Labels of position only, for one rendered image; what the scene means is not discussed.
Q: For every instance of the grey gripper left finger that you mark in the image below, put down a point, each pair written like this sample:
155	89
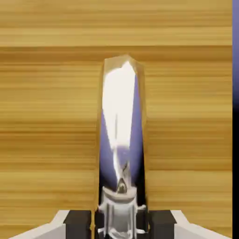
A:
74	225

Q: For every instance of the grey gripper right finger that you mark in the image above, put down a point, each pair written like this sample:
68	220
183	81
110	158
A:
164	225

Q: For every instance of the light wood cabinet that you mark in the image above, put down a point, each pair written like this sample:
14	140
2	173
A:
56	22

